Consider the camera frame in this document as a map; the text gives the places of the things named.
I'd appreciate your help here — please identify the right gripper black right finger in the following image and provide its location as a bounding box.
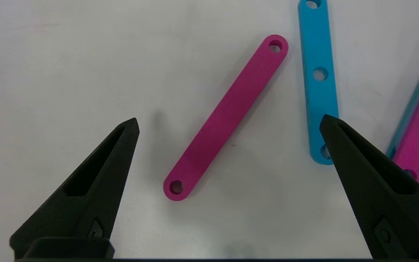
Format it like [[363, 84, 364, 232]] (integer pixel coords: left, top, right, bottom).
[[319, 114, 419, 259]]

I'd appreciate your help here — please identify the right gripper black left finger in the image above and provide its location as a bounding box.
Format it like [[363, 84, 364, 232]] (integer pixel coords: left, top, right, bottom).
[[9, 118, 140, 259]]

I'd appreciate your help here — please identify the medium blue bar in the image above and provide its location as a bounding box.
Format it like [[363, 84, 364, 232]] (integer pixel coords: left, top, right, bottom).
[[298, 0, 340, 166]]

